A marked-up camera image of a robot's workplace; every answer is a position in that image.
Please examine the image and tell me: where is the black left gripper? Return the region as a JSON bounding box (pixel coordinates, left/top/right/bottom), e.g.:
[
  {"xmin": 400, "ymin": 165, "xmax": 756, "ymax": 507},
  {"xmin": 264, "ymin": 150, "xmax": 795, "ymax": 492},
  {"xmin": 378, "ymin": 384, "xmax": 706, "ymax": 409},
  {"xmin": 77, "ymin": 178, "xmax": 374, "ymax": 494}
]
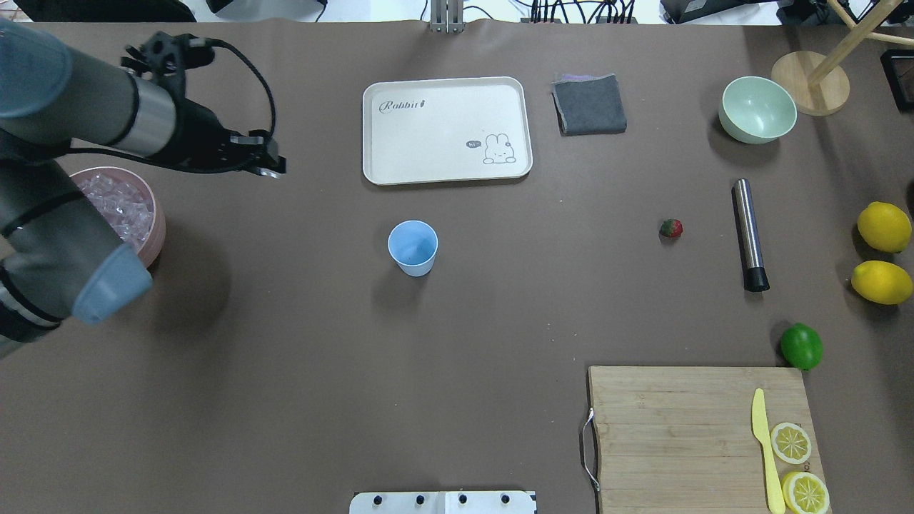
[{"xmin": 120, "ymin": 31, "xmax": 286, "ymax": 179}]

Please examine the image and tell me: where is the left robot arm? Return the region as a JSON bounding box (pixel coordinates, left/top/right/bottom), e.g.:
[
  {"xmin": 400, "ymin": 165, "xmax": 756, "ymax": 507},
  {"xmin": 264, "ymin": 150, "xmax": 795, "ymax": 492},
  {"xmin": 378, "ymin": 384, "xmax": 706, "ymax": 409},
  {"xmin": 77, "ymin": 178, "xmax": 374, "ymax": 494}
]
[{"xmin": 1, "ymin": 19, "xmax": 286, "ymax": 356}]

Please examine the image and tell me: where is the pink bowl of ice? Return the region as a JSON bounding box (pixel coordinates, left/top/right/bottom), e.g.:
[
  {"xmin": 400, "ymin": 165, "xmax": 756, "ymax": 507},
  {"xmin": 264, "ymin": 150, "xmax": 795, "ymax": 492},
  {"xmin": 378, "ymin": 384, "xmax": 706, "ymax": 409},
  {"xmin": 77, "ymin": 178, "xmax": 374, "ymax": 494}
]
[{"xmin": 69, "ymin": 166, "xmax": 166, "ymax": 268}]

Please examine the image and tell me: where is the light blue plastic cup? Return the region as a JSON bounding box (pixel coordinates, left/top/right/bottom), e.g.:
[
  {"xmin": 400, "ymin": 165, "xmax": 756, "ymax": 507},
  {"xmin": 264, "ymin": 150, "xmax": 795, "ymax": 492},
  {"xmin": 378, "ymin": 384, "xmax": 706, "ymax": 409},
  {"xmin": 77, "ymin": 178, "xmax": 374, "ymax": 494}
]
[{"xmin": 386, "ymin": 219, "xmax": 438, "ymax": 278}]

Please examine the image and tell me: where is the wooden cup stand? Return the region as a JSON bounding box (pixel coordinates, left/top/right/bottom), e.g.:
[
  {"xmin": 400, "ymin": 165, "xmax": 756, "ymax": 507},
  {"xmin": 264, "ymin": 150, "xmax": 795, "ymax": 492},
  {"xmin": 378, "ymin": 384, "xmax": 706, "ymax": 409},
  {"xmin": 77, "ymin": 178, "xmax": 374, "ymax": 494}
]
[{"xmin": 771, "ymin": 1, "xmax": 913, "ymax": 116}]

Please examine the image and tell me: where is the cream rabbit tray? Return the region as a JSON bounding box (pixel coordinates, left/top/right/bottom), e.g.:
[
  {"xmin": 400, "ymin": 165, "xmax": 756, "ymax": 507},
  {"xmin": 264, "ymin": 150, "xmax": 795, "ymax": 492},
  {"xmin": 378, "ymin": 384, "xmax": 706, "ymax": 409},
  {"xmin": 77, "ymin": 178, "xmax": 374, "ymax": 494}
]
[{"xmin": 362, "ymin": 77, "xmax": 534, "ymax": 186}]

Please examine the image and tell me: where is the grey folded cloth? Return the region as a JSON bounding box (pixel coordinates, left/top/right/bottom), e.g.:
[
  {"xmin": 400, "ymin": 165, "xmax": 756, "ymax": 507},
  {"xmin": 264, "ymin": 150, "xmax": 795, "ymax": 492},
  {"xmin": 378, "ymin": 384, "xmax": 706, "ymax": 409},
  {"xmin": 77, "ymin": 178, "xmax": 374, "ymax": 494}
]
[{"xmin": 551, "ymin": 73, "xmax": 628, "ymax": 136}]

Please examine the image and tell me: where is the red strawberry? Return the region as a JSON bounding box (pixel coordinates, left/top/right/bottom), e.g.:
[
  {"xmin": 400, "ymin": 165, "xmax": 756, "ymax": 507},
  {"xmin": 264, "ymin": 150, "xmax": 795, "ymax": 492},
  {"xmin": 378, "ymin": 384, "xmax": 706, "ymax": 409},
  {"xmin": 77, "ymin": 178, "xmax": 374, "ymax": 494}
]
[{"xmin": 659, "ymin": 218, "xmax": 683, "ymax": 238}]

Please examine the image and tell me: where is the mint green bowl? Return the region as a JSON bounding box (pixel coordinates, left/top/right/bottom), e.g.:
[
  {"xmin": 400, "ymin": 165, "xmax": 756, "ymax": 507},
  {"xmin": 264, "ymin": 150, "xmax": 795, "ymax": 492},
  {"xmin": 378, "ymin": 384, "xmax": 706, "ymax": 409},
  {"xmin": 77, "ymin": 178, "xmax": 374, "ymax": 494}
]
[{"xmin": 718, "ymin": 76, "xmax": 798, "ymax": 144}]

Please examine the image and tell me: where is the steel muddler with black tip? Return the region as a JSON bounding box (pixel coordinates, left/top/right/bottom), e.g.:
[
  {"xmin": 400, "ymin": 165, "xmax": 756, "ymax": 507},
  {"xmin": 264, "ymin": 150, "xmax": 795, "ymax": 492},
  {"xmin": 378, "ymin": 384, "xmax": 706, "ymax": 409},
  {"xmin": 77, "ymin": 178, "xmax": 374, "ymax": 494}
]
[{"xmin": 731, "ymin": 178, "xmax": 770, "ymax": 293}]

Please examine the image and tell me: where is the green lime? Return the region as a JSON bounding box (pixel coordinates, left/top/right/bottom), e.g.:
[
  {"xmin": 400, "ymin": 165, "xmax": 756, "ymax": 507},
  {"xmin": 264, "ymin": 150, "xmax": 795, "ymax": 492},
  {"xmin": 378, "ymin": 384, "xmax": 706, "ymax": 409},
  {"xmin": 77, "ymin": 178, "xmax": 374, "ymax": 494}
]
[{"xmin": 779, "ymin": 323, "xmax": 823, "ymax": 371}]

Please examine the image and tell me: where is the lemon half slice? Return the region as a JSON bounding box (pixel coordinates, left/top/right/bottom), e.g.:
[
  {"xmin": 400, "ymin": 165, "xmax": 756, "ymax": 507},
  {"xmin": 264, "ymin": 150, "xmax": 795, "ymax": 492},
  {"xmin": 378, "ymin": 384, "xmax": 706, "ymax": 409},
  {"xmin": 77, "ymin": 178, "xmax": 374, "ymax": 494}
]
[
  {"xmin": 781, "ymin": 471, "xmax": 831, "ymax": 513},
  {"xmin": 770, "ymin": 422, "xmax": 813, "ymax": 465}
]

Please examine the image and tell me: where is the yellow plastic knife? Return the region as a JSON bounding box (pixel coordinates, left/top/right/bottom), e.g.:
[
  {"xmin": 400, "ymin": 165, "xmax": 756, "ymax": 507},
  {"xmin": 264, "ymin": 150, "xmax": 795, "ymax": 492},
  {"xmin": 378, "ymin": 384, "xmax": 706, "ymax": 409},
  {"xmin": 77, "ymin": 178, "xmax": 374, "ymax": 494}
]
[{"xmin": 750, "ymin": 388, "xmax": 786, "ymax": 513}]

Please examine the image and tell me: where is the yellow lemon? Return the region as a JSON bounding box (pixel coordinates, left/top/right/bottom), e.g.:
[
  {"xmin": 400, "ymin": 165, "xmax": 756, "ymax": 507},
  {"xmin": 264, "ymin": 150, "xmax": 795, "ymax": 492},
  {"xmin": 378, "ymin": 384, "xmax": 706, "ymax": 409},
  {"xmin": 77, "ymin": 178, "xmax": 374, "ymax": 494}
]
[
  {"xmin": 850, "ymin": 260, "xmax": 913, "ymax": 306},
  {"xmin": 856, "ymin": 201, "xmax": 912, "ymax": 253}
]

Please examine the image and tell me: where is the aluminium frame post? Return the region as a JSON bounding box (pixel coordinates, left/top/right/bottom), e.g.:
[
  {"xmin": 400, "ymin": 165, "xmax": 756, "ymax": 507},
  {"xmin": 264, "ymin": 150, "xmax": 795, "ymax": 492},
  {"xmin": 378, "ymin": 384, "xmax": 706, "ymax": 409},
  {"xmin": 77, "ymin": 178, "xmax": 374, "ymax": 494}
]
[{"xmin": 428, "ymin": 0, "xmax": 466, "ymax": 34}]

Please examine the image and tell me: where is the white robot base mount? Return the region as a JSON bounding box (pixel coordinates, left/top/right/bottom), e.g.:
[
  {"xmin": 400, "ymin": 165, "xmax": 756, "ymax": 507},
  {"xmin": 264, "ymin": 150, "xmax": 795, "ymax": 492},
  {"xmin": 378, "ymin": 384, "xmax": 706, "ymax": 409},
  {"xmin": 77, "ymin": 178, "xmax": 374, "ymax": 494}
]
[{"xmin": 348, "ymin": 490, "xmax": 538, "ymax": 513}]

